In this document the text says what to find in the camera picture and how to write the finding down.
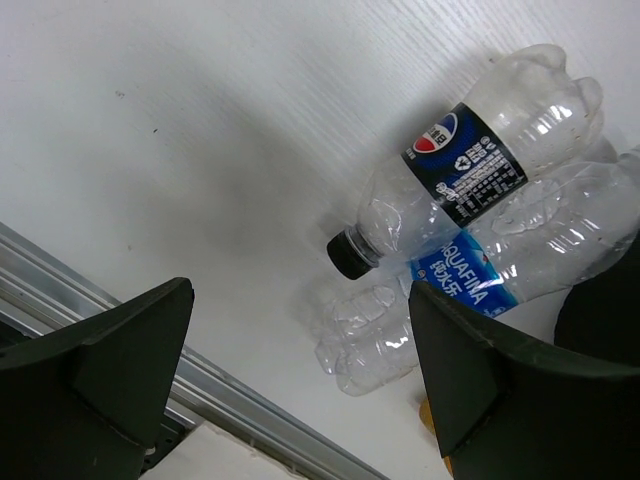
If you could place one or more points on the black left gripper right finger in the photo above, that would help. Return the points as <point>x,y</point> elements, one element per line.
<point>506,405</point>

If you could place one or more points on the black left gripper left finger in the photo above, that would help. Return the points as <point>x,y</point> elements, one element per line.
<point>87,401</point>

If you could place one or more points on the blue label Aquafina bottle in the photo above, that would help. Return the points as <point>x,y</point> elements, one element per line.
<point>556,232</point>

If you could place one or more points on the black ribbed waste bin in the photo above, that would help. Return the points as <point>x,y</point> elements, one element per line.
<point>600,317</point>

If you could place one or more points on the orange juice bottle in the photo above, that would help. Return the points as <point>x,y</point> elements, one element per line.
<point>426,417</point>

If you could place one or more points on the black label Pepsi bottle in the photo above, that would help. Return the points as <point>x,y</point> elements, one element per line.
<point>524,117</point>

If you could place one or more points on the aluminium table edge rail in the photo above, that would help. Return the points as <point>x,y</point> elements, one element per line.
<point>208,411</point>

